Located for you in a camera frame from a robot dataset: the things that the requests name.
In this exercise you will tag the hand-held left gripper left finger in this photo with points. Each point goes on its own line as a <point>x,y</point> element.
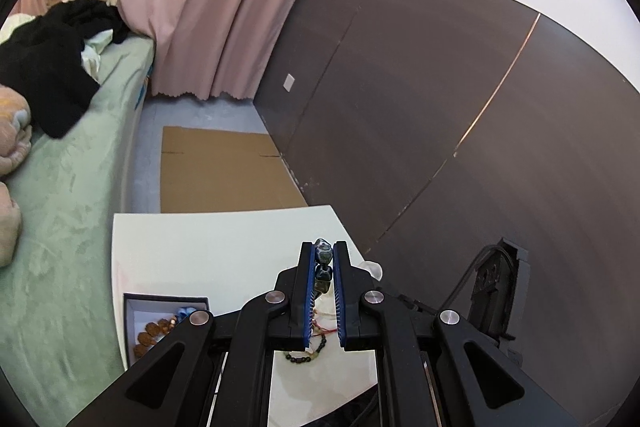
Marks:
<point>311,297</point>

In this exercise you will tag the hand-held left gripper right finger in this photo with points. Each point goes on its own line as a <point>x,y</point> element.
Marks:
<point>339,297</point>

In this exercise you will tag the heap of mixed jewelry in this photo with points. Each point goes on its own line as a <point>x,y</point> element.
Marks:
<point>150,333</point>

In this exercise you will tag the black jewelry box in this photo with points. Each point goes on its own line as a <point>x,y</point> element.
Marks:
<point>129,307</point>

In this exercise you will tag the white side table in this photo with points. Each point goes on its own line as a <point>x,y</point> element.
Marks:
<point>200,247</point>

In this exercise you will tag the brown cardboard sheet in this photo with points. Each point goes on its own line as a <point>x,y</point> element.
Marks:
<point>220,172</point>

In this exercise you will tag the bed with green cover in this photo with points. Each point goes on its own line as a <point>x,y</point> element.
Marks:
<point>75,207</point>

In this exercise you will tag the pale white cloth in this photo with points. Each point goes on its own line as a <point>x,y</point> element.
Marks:
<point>95,49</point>

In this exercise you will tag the peach fleece blanket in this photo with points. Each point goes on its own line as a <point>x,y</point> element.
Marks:
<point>12,127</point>

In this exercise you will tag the black garment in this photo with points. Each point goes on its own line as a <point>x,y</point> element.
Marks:
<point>45,72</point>

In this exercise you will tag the white wall socket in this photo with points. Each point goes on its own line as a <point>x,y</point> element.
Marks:
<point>289,82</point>

